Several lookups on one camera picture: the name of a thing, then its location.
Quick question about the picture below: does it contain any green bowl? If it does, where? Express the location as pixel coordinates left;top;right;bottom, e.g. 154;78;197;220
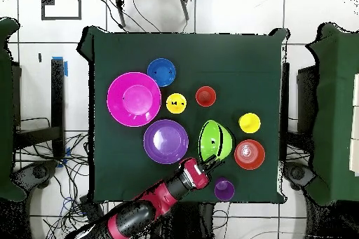
198;119;235;164

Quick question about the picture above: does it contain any purple cup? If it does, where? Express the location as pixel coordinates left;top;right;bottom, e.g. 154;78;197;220
214;177;236;203

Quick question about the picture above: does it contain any orange bowl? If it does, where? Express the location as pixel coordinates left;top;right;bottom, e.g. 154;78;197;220
233;139;266;171

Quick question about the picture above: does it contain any purple bowl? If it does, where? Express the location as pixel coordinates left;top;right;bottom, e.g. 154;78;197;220
143;118;189;165

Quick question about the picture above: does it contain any tall yellow cup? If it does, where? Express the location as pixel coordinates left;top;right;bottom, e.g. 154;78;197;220
238;112;262;135

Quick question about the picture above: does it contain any yellow ribbed cup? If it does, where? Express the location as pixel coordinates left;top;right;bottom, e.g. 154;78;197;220
165;93;188;115

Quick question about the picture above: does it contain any orange cup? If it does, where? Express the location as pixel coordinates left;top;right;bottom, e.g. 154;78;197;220
195;86;217;108

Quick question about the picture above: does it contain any pink bowl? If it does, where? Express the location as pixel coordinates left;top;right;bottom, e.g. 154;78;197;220
107;71;163;128

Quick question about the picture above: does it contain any blue bowl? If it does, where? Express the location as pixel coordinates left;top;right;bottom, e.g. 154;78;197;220
147;57;177;88

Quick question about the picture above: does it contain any dark green tablecloth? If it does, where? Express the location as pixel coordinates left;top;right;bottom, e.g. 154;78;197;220
76;25;290;205

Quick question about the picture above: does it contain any neighbouring green-clothed table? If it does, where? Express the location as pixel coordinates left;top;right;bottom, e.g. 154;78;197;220
0;17;27;203
304;22;359;206

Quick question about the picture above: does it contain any black metal stand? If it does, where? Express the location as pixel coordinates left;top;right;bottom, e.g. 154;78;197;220
12;57;67;161

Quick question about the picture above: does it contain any blue tape strip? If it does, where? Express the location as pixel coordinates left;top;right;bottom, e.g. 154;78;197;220
51;55;69;77

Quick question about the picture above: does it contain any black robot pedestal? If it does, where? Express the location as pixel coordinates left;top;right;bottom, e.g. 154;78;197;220
168;202;215;239

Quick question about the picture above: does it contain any grey robot pedestal leg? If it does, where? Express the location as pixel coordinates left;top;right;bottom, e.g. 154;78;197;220
12;160;58;191
281;163;316;192

